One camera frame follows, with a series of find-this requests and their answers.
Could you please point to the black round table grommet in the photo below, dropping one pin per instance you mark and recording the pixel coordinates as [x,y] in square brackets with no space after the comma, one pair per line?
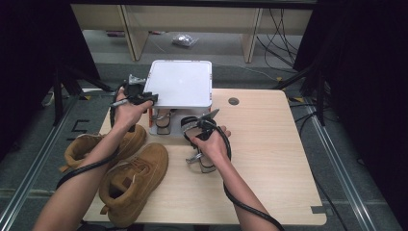
[234,101]

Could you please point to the tan suede boot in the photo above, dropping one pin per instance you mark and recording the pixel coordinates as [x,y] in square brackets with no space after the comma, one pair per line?
[141,179]
[72,154]

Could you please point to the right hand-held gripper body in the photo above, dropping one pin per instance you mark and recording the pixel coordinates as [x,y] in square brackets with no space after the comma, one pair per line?
[207,126]

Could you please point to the person's left hand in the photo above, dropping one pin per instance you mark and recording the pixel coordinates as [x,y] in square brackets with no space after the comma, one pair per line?
[128,115]

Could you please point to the black curtain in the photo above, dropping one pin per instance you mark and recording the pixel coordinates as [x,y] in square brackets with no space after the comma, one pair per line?
[32,64]
[369,80]

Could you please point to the white two-tier shoe rack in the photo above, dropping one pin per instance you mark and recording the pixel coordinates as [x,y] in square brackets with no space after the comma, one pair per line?
[178,85]

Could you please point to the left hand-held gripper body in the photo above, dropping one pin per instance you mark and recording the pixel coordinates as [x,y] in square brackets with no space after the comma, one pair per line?
[134,88]

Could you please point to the person's right hand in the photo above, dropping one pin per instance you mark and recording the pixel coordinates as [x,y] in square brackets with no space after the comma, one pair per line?
[211,147]

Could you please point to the black metal tripod stand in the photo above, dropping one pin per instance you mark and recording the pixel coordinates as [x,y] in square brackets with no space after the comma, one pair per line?
[59,96]
[319,96]

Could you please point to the beige wooden shelf unit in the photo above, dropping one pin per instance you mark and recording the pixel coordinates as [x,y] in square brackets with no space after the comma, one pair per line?
[192,19]

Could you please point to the aluminium floor rail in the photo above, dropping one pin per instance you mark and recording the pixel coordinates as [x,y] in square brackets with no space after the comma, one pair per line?
[35,163]
[340,166]

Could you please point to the clear plastic bag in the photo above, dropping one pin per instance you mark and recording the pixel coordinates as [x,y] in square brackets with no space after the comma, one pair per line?
[185,40]

